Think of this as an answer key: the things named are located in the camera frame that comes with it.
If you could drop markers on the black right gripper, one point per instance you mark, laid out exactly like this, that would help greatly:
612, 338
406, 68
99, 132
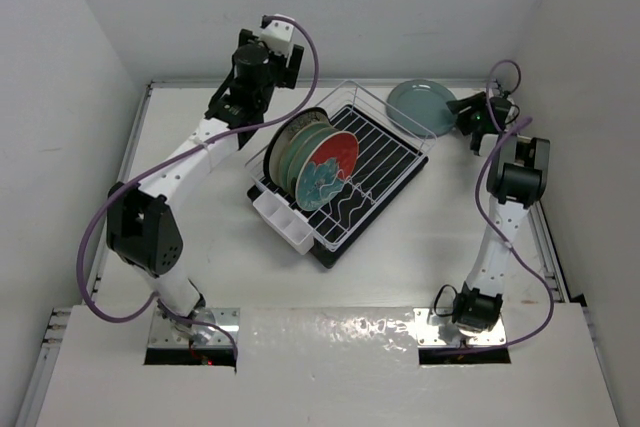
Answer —
465, 108

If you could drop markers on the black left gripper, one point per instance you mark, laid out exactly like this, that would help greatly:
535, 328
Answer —
284, 64

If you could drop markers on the plain teal plate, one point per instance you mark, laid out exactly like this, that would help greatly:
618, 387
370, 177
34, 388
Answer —
420, 107

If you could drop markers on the dark rimmed cream plate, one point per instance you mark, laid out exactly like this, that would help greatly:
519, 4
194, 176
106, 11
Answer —
275, 142

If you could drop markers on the cream plate with branch design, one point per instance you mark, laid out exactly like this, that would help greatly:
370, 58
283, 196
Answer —
282, 147

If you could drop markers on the green plate with flower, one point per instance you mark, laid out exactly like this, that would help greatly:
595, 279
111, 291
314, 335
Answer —
292, 148
302, 155

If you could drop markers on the red and teal plate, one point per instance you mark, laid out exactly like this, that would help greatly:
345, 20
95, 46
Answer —
324, 172

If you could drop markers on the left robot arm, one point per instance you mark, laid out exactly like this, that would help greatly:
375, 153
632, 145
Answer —
141, 221

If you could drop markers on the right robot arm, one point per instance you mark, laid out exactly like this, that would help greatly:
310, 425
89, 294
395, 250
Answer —
512, 179

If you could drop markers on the black drip tray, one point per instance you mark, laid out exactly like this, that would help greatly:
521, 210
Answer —
276, 147

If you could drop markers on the white cutlery holder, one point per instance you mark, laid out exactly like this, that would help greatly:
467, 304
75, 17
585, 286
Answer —
288, 223

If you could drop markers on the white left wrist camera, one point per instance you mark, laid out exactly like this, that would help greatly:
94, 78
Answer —
277, 35

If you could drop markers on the white wire dish rack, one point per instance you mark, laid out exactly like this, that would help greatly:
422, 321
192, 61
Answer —
389, 158

